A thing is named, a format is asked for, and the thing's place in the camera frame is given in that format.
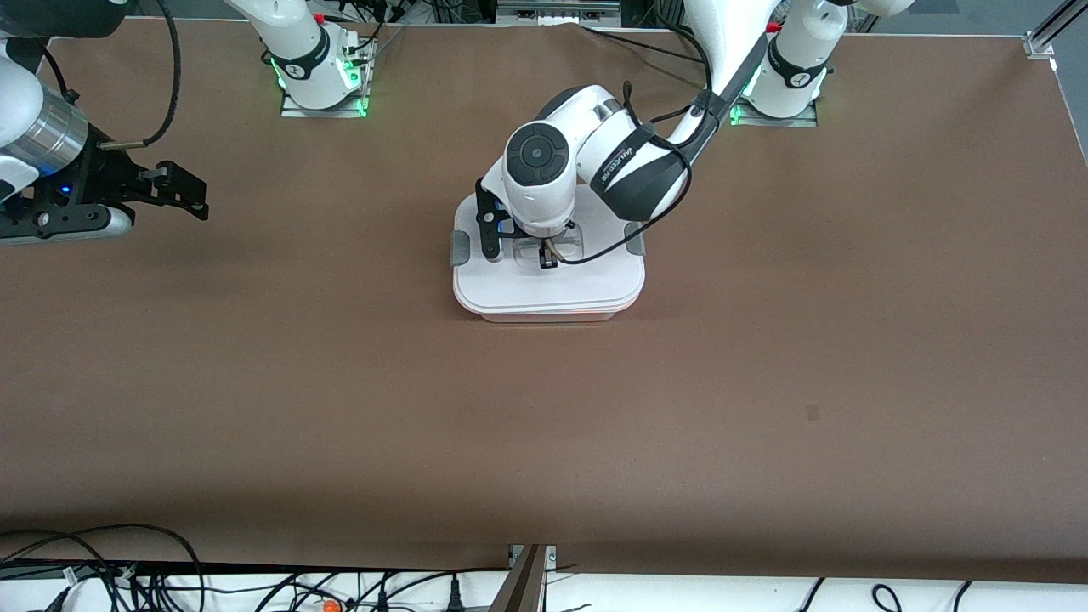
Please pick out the grey lid latch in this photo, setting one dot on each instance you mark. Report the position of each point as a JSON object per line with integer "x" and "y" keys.
{"x": 459, "y": 248}
{"x": 636, "y": 240}

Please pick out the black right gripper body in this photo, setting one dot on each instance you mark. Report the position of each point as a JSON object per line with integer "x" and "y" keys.
{"x": 100, "y": 177}

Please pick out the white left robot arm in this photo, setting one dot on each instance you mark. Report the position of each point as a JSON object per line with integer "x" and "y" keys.
{"x": 535, "y": 157}

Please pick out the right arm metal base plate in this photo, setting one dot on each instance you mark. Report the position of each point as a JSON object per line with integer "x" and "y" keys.
{"x": 361, "y": 76}

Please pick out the aluminium profile corner bracket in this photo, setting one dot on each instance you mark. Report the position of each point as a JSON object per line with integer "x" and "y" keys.
{"x": 1050, "y": 34}

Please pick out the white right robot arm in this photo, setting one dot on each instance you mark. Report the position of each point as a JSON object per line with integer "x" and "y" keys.
{"x": 297, "y": 51}

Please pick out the black power plug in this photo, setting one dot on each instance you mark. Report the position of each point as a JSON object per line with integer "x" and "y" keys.
{"x": 455, "y": 599}

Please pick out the short aluminium profile post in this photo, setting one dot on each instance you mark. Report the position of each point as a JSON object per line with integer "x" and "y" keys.
{"x": 523, "y": 582}

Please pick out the grey metal bracket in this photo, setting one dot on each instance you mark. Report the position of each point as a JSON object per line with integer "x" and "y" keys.
{"x": 557, "y": 10}

